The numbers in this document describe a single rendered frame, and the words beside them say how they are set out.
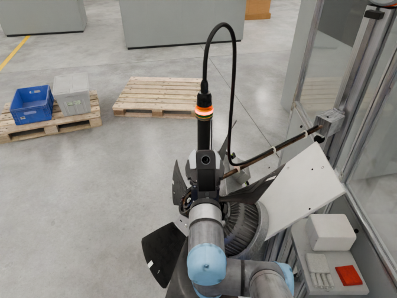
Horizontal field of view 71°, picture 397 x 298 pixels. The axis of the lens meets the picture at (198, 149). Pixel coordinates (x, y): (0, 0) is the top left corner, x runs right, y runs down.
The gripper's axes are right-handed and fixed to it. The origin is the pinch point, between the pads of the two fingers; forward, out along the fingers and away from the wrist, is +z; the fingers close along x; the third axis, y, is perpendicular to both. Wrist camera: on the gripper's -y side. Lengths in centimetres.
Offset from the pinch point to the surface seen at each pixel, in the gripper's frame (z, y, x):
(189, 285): -22.0, 33.8, -4.4
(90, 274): 41, 151, -82
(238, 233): -3.2, 35.1, 12.6
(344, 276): -5, 62, 58
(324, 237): 8, 54, 52
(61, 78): 282, 107, -182
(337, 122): 30, 10, 52
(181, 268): -16.5, 33.8, -7.1
